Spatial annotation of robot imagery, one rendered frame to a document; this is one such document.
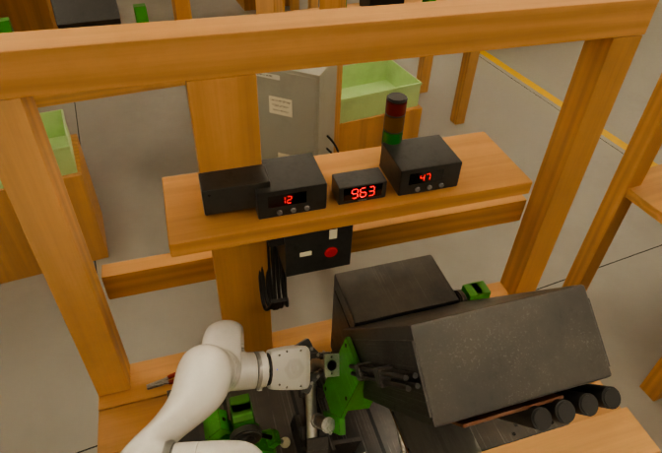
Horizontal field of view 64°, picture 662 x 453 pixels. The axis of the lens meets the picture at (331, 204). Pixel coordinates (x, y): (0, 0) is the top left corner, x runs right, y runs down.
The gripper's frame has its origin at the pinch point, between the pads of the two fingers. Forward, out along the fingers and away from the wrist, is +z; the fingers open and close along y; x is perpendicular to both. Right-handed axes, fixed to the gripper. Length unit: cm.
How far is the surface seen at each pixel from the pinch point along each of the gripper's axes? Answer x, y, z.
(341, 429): -2.6, -15.3, 2.9
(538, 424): -53, -3, 16
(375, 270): 8.2, 23.2, 19.1
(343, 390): -4.5, -5.7, 2.6
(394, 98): -21, 63, 9
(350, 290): 6.4, 17.9, 10.1
